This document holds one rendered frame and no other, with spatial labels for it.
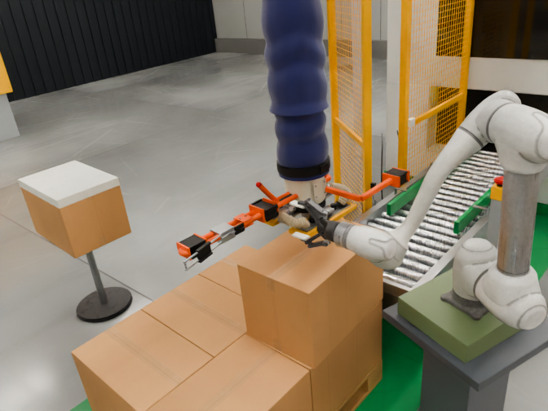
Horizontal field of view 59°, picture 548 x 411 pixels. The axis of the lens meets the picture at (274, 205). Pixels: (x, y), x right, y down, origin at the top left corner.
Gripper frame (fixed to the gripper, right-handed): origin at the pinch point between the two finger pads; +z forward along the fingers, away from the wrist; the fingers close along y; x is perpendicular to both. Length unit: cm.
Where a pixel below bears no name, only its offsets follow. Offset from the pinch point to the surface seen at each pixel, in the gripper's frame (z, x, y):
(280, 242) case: 28.4, 21.0, 30.2
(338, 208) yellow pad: 2.8, 32.8, 10.5
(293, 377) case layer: -3, -12, 70
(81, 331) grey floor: 178, -28, 125
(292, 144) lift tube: 11.5, 15.2, -23.1
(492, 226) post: -37, 117, 47
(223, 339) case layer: 39, -13, 70
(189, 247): 15.4, -38.7, -2.0
